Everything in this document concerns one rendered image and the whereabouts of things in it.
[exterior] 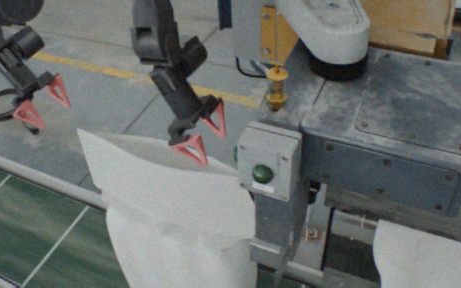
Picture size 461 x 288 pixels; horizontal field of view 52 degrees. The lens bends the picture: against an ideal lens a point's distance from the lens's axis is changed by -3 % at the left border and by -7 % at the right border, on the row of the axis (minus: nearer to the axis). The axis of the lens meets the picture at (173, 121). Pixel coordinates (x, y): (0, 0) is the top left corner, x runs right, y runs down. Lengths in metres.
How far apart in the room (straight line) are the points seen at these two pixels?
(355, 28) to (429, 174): 0.22
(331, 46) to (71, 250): 1.31
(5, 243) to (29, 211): 0.16
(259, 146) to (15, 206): 1.50
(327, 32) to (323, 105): 0.10
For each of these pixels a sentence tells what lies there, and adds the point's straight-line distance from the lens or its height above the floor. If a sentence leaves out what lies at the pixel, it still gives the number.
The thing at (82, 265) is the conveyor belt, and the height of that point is 0.38.
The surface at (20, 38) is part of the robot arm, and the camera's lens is 1.22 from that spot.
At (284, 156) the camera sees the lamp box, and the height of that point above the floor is 1.32.
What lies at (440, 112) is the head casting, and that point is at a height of 1.34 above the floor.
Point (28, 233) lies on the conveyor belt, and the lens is 1.91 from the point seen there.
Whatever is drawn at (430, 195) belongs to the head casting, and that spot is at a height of 1.27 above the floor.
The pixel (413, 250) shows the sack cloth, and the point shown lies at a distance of 1.03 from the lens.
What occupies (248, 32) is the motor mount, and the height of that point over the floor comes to 1.22.
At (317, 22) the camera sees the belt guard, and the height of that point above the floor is 1.42.
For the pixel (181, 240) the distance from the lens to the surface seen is 1.19.
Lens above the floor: 1.76
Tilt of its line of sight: 39 degrees down
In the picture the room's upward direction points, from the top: 9 degrees counter-clockwise
